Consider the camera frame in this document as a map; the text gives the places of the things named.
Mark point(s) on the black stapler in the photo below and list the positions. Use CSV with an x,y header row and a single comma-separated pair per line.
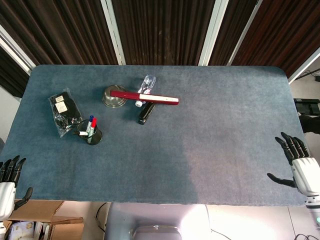
x,y
146,113

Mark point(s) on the long red and white box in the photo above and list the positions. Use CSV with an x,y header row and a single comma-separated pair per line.
x,y
150,97

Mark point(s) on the black socks in plastic bag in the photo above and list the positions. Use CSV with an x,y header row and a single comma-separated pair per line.
x,y
63,112

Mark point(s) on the red marker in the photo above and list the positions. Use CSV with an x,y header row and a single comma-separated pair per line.
x,y
93,125

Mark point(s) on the blue table cloth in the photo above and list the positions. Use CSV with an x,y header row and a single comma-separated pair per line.
x,y
175,150

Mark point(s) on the black equipment in background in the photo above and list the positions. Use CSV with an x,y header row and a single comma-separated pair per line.
x,y
308,115

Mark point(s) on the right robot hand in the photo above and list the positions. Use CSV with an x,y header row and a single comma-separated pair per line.
x,y
306,172

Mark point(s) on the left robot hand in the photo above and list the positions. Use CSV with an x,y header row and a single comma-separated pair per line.
x,y
6,195

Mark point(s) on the blue marker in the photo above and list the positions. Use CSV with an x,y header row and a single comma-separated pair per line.
x,y
90,120

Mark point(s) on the black mesh pen cup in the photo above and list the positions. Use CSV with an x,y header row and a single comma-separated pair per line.
x,y
95,138

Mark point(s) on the cardboard box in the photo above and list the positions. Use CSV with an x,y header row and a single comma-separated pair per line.
x,y
60,225

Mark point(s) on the grey robot torso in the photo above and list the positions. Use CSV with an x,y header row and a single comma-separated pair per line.
x,y
160,222

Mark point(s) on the metal bowl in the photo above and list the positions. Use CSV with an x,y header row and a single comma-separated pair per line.
x,y
113,98

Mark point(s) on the clear plastic bottle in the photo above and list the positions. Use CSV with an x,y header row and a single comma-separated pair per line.
x,y
148,83

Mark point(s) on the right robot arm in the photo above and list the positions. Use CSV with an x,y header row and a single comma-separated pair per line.
x,y
313,207

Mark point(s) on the black and white marker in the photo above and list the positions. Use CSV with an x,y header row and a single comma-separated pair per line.
x,y
82,134

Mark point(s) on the dark brown pleated curtain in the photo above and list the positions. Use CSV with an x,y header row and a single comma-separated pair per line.
x,y
162,30
232,27
282,32
62,30

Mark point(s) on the white frame post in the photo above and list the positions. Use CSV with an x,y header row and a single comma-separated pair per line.
x,y
303,65
246,32
113,32
212,35
15,50

